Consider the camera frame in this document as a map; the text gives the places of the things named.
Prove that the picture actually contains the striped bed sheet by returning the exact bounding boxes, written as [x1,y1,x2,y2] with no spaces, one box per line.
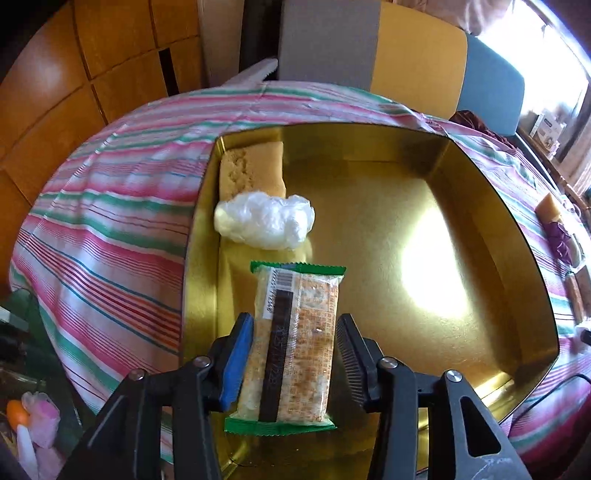
[8,80,591,467]

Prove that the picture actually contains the white box on shelf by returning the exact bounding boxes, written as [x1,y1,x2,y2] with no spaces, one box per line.
[530,111,566,157]

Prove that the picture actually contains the white plastic ball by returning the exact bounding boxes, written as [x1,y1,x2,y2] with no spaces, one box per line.
[213,191,315,250]

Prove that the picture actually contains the grey yellow blue headboard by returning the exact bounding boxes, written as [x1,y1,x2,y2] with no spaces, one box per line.
[279,1,525,137]

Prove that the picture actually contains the purple candy wrapper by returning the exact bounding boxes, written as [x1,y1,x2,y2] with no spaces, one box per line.
[543,221,573,266]

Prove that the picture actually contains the gold metal tray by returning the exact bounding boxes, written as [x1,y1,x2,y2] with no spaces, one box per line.
[181,123,559,479]

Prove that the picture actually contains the yellow sponge block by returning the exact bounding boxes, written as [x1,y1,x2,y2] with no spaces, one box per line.
[219,141,287,201]

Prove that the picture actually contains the green cracker packet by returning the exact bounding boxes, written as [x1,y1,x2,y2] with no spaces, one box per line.
[224,261,346,437]

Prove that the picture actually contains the dark red cloth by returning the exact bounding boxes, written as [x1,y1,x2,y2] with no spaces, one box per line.
[450,110,516,151]

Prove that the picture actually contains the yellow sponge cube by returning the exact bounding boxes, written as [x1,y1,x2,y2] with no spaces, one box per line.
[535,193,561,224]

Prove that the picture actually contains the pink curtain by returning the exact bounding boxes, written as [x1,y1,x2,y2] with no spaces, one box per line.
[396,0,514,36]

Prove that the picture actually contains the wooden wardrobe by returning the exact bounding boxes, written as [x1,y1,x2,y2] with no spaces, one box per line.
[1,1,206,293]

